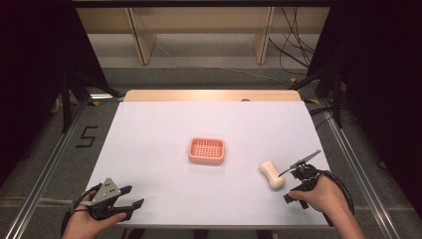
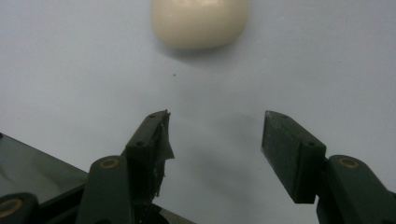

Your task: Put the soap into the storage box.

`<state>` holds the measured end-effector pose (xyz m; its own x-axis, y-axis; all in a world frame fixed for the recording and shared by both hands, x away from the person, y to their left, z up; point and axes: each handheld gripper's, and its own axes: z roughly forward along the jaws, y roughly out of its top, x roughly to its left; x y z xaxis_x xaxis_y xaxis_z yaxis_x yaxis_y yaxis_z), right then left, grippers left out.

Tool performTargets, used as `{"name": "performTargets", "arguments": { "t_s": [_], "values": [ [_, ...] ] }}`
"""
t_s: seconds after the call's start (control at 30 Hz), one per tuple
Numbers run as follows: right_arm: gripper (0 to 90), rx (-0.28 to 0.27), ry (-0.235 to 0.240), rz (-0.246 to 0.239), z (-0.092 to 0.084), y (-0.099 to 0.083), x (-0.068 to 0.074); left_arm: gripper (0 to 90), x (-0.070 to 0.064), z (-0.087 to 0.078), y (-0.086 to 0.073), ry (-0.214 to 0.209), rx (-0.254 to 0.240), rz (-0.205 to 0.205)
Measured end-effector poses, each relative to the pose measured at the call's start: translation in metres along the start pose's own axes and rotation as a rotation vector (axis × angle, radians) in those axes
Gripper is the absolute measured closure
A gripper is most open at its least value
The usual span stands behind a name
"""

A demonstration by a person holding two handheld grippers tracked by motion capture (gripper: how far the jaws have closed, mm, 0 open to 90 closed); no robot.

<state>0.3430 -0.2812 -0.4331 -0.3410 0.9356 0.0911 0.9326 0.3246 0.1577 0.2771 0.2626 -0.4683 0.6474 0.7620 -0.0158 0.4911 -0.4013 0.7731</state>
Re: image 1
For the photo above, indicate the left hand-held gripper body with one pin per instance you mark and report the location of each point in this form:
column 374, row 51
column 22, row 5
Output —
column 105, row 192

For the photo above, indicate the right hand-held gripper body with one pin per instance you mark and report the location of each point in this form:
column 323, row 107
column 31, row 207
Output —
column 307, row 176

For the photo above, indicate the white soap bar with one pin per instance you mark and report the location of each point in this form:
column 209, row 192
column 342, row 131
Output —
column 272, row 174

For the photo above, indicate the pink soap dish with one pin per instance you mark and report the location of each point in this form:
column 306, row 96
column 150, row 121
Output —
column 206, row 151

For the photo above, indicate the person's right hand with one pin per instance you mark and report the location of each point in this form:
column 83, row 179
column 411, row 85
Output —
column 326, row 197

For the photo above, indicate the person's left hand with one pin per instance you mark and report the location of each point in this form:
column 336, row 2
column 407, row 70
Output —
column 83, row 225

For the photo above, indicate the white table cover sheet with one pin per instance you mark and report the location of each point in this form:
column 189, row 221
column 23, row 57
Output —
column 166, row 132

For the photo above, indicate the black metal stand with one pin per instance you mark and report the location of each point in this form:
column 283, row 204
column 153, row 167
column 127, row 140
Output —
column 68, row 103
column 336, row 96

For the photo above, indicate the yellow tape mark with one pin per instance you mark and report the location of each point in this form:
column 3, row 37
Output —
column 293, row 80

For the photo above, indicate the wooden table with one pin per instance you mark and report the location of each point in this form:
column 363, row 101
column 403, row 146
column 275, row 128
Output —
column 199, row 95

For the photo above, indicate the black curtain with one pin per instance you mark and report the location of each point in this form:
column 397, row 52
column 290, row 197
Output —
column 381, row 83
column 33, row 66

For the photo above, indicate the light wooden shelf unit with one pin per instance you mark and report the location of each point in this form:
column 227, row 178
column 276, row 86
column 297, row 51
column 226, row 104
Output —
column 199, row 20

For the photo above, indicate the aluminium floor rail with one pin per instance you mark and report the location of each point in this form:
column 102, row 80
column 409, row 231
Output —
column 361, row 179
column 43, row 172

